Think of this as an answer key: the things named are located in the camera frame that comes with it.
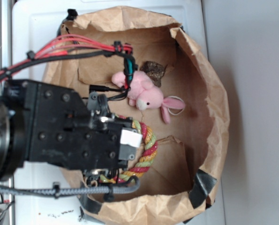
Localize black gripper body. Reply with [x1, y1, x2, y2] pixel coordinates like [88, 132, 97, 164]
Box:
[2, 80, 142, 177]

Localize pink plush bunny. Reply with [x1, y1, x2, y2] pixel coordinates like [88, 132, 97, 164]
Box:
[111, 71, 186, 124]

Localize white plastic tray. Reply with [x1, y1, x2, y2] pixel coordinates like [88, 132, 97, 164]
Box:
[12, 0, 225, 225]

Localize brown paper bag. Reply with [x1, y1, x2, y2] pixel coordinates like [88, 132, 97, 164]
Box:
[42, 5, 231, 225]

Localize multicolour twisted rope toy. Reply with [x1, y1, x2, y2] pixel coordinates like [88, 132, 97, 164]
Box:
[84, 114, 158, 188]

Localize red and black wire bundle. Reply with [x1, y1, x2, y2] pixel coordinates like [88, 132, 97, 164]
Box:
[0, 34, 138, 101]

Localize grey braided cable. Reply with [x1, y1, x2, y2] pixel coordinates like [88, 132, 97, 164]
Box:
[0, 175, 141, 203]

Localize aluminium frame rail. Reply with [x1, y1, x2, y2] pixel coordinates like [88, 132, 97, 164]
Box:
[0, 0, 15, 225]

